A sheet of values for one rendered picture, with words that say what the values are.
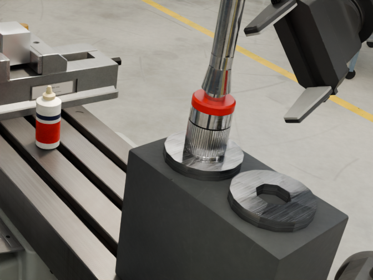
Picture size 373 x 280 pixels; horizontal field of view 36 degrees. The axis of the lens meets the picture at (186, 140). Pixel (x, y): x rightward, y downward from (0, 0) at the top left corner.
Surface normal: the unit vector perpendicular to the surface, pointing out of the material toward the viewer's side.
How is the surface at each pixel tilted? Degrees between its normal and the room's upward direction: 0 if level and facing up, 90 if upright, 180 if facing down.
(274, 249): 0
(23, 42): 90
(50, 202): 0
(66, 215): 0
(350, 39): 63
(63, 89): 90
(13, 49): 90
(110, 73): 90
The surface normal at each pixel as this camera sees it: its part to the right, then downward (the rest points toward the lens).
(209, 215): -0.72, 0.25
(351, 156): 0.15, -0.86
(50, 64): 0.62, 0.47
